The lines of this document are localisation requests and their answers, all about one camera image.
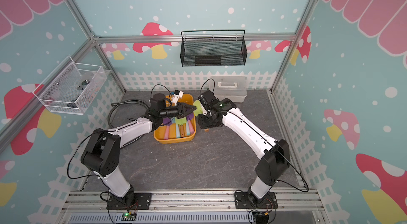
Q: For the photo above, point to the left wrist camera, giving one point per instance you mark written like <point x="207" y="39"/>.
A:
<point x="176" y="95"/>

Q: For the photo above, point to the white plastic storage case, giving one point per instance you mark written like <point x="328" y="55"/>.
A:
<point x="231" y="87"/>

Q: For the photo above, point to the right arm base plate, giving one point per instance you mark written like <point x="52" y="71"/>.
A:
<point x="246" y="200"/>

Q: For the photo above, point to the green circuit board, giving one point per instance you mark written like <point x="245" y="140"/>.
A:
<point x="129" y="216"/>

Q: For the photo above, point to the black wire mesh basket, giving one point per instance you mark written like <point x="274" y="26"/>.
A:
<point x="213" y="48"/>

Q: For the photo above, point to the white wire mesh basket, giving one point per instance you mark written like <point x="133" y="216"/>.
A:
<point x="71" y="87"/>

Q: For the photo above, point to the aluminium front rail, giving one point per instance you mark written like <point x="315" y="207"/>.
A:
<point x="288" y="199"/>

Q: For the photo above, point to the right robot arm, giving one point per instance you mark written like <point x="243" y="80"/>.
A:
<point x="273" y="154"/>

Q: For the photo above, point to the light blue shovel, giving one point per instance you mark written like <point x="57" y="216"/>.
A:
<point x="178" y="134"/>
<point x="187" y="130"/>

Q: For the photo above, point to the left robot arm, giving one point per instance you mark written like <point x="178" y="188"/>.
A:
<point x="102" y="153"/>

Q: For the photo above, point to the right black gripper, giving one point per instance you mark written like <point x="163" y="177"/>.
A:
<point x="202" y="125"/>

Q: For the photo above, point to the green shovel wooden handle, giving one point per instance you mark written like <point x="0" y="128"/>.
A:
<point x="181" y="125"/>
<point x="198" y="108"/>

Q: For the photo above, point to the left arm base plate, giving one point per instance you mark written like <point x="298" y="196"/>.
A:
<point x="131" y="201"/>

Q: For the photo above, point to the yellow plastic tray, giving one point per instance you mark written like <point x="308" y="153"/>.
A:
<point x="159" y="133"/>

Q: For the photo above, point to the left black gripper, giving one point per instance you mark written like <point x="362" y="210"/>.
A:
<point x="182" y="111"/>

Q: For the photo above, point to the purple shovel pink handle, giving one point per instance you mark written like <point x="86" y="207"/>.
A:
<point x="190" y="124"/>
<point x="170" y="132"/>

